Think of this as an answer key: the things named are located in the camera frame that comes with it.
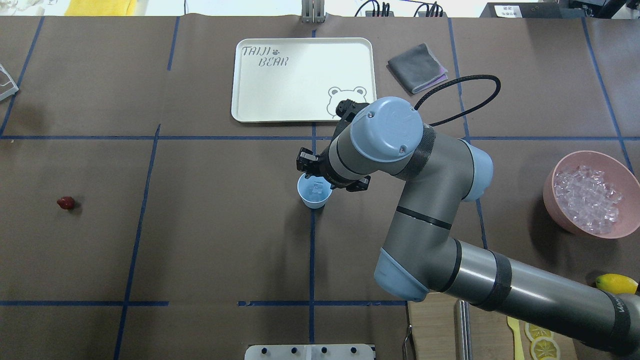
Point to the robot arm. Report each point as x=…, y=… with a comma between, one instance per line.
x=419, y=255

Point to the pile of clear ice cubes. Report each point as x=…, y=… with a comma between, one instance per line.
x=591, y=201

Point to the steel muddler black tip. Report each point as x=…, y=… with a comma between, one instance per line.
x=462, y=331

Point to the light blue plastic cup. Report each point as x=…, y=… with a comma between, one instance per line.
x=304, y=183

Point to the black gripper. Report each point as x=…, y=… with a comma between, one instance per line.
x=307, y=163

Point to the yellow plastic knife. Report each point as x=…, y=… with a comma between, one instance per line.
x=515, y=328

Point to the clear ice cube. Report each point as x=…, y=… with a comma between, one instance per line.
x=317, y=189

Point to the upper whole lemon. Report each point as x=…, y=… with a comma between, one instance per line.
x=616, y=283

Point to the grey folded cloth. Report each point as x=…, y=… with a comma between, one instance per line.
x=417, y=69

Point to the wooden cutting board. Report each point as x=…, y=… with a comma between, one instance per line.
x=435, y=326

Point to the aluminium frame post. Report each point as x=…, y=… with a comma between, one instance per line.
x=313, y=11

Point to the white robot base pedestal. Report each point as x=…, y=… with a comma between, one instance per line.
x=345, y=351

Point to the pink bowl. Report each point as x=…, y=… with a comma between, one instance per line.
x=614, y=170

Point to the red strawberry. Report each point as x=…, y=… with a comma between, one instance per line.
x=66, y=203

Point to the cream bear tray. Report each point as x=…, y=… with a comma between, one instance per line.
x=292, y=80

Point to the white wire cup rack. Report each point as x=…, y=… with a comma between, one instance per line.
x=8, y=86

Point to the yellow cloth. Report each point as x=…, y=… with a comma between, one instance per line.
x=101, y=8

